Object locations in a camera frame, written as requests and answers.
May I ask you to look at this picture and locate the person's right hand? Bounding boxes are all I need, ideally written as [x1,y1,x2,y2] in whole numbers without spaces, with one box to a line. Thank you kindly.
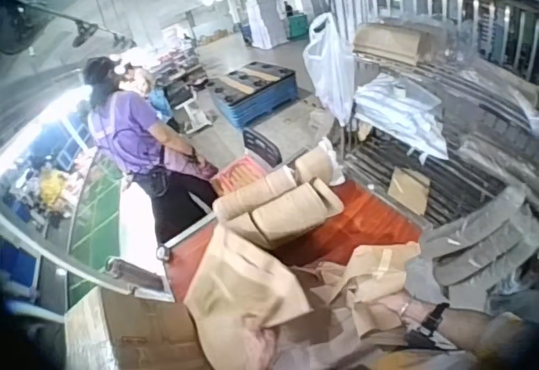
[376,295,412,325]

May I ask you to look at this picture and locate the beige sheets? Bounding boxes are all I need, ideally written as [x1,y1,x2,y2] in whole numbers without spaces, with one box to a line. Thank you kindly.
[322,241,422,338]

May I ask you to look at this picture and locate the black wrist band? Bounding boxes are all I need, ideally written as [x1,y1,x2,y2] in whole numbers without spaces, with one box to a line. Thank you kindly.
[403,302,451,351]

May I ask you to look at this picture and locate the stack of grey insoles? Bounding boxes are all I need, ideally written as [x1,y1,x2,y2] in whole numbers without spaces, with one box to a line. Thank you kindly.
[419,183,539,300]

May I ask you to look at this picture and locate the large beige sheet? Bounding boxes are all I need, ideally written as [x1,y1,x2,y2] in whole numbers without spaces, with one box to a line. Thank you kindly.
[184,225,313,370]

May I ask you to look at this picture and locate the stack of beige insoles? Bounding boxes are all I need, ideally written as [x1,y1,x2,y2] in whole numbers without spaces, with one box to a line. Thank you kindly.
[211,146,345,249]

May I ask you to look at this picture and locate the pink plastic crate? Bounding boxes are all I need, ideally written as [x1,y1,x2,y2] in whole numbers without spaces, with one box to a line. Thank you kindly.
[209,154,269,197]

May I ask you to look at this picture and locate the dark plastic crate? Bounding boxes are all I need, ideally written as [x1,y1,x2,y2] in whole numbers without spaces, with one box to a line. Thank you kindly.
[242,126,284,168]

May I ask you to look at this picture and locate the metal rack with plastic bags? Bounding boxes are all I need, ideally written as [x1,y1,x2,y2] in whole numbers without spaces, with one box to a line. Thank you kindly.
[326,0,539,230]

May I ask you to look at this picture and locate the white plastic bag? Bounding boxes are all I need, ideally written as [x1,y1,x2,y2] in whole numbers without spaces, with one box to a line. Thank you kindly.
[302,11,355,127]

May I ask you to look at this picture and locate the stack of blue pallets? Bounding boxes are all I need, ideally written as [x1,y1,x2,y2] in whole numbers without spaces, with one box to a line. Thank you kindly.
[209,61,301,130]

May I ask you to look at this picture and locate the brown cardboard carton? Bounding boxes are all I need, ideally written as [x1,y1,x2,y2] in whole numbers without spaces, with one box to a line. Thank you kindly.
[64,285,205,370]

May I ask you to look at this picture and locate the white machine stand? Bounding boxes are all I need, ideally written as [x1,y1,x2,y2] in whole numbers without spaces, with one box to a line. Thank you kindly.
[173,86,215,136]

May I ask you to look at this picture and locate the green cart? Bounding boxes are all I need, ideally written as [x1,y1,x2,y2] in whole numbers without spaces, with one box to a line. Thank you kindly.
[287,13,312,42]

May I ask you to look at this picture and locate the green conveyor table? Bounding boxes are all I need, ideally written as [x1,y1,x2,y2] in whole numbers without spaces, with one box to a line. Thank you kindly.
[66,154,124,306]

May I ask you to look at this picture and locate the stack of white cartons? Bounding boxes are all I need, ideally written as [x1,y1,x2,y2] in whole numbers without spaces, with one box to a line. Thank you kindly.
[245,0,290,50]

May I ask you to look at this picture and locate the heap with yellow bag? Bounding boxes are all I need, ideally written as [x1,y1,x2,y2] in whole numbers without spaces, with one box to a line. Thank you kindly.
[8,163,81,228]

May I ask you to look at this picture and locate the stack of blue crates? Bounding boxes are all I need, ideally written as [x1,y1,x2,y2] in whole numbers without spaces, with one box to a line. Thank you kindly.
[0,237,42,302]

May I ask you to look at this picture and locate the black lamp rail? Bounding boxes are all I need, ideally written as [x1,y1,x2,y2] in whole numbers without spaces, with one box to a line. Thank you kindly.
[24,3,138,50]

